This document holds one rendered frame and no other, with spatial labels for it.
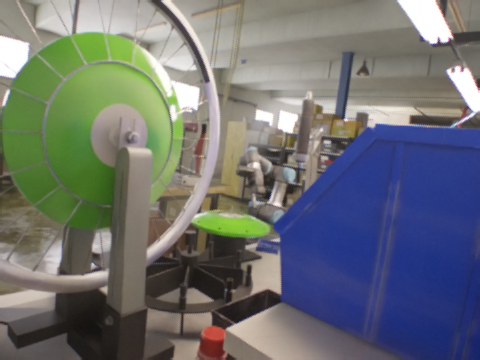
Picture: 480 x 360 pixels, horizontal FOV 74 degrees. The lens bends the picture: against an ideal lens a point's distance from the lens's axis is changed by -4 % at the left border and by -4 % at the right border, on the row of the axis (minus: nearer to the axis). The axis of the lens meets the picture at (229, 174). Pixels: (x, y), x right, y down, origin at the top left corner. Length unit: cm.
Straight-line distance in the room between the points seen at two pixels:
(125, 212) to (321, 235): 30
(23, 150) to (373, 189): 42
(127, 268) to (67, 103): 25
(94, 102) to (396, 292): 44
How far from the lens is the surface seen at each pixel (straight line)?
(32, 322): 72
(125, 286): 53
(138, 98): 56
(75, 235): 65
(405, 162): 26
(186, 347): 81
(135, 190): 50
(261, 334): 28
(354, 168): 28
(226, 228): 118
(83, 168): 52
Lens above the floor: 137
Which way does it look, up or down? 5 degrees down
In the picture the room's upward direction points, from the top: 7 degrees clockwise
